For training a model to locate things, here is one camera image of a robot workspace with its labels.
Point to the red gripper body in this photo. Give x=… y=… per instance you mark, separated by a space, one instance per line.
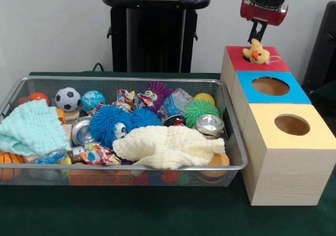
x=262 y=15

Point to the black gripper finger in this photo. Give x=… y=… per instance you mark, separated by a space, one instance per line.
x=253 y=32
x=262 y=31

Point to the yellow plush duck toy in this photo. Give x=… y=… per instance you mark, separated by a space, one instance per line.
x=256 y=53

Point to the multicolour spiky caterpillar toy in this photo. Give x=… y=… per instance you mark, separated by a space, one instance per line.
x=145 y=116

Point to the blue spiky toy with eyes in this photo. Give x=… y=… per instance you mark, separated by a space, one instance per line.
x=107 y=125

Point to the silver drink can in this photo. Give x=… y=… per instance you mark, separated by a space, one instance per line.
x=81 y=133

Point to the shallow mesh bin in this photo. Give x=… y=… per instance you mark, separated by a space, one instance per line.
x=233 y=141

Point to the wooden box with three holes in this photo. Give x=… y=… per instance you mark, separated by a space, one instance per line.
x=288 y=178

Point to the black stand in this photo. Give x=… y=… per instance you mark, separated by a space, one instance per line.
x=323 y=49

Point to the yellow ball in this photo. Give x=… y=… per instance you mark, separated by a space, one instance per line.
x=204 y=98

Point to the dark green tablecloth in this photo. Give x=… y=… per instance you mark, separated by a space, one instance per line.
x=328 y=91
x=131 y=212

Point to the green spiky ball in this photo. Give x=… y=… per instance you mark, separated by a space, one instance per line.
x=202 y=112

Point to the crushed silver can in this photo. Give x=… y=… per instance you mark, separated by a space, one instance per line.
x=210 y=125

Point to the purple spiky toy with eyes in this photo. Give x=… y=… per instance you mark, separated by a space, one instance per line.
x=160 y=88

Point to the cream yellow cloth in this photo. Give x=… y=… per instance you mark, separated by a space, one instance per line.
x=168 y=144

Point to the blue globe print ball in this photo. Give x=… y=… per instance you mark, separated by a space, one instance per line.
x=93 y=100

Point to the small soccer ball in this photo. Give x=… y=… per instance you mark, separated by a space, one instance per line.
x=67 y=98

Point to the red orange ball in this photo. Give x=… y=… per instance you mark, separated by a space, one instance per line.
x=39 y=97

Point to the mint green cloth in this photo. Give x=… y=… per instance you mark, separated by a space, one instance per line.
x=31 y=128

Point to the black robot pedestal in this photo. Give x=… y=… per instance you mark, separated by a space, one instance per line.
x=155 y=36

